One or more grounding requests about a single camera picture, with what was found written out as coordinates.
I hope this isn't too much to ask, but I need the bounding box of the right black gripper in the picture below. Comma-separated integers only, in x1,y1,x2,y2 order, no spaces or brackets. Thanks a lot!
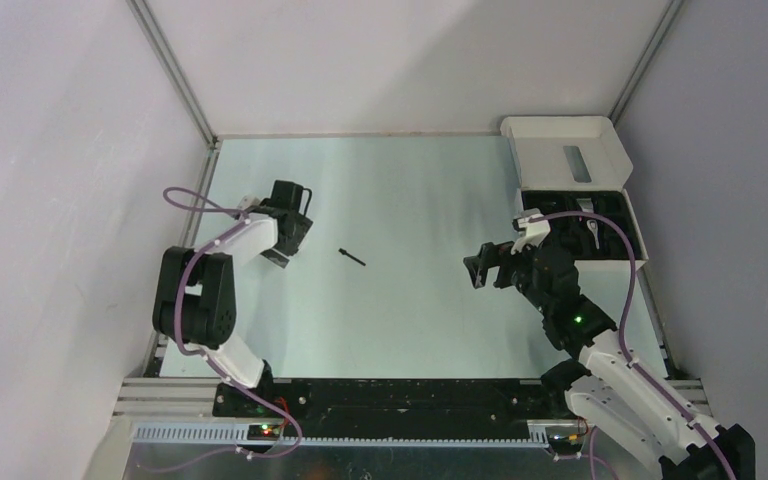
464,234,551,316

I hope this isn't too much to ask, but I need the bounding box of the small black cleaning brush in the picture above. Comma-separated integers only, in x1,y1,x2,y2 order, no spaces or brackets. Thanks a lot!
338,248,367,266

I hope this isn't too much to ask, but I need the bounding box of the black hair trimmer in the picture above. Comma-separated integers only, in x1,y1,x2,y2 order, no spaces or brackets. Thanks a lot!
576,197,600,252

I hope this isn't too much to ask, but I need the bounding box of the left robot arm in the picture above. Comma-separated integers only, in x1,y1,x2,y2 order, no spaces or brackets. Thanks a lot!
152,207,313,417

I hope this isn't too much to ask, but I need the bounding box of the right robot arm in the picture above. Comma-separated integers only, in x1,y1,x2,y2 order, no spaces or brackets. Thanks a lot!
463,242,757,479

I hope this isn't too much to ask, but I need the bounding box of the white box with black tray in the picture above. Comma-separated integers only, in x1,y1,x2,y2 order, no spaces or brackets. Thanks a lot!
500,116,648,271

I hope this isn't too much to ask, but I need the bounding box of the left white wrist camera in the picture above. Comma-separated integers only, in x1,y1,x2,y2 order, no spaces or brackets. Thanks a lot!
238,180,314,217

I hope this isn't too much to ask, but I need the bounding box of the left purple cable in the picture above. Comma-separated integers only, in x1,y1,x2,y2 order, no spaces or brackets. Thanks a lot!
161,186,304,461

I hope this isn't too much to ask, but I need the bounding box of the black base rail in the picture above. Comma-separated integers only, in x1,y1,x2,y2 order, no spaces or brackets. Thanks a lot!
212,378,574,441

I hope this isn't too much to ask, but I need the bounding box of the aluminium frame front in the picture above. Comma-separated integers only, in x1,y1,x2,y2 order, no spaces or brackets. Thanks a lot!
114,371,720,479

